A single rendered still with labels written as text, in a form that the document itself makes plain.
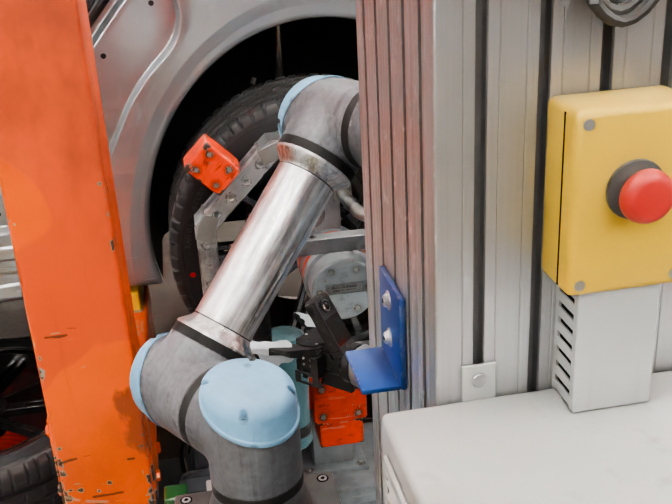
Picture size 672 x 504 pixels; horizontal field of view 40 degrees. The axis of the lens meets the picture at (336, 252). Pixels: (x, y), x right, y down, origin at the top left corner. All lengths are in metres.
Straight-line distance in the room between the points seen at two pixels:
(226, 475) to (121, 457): 0.62
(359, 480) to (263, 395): 1.22
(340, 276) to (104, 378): 0.48
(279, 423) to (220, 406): 0.07
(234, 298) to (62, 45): 0.49
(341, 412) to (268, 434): 0.99
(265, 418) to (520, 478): 0.49
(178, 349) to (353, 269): 0.64
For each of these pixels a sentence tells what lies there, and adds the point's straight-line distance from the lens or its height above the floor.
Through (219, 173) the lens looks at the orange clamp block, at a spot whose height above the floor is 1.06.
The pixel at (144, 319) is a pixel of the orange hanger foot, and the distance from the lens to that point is 2.14.
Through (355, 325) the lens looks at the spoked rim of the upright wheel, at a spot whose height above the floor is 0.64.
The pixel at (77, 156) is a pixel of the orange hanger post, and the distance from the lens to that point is 1.50.
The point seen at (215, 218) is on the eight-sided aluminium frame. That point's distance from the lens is 1.85.
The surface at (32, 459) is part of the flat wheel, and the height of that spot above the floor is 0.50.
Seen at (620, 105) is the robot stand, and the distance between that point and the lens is 0.63.
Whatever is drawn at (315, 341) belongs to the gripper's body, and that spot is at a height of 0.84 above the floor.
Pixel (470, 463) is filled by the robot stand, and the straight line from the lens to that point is 0.66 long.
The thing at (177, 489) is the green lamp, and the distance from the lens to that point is 1.62.
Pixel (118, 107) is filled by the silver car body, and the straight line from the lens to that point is 2.04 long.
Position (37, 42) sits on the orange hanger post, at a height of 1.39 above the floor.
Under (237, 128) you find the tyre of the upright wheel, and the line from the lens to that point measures 1.89.
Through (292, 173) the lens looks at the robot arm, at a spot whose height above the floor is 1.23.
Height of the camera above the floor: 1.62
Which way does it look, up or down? 23 degrees down
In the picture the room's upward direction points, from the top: 3 degrees counter-clockwise
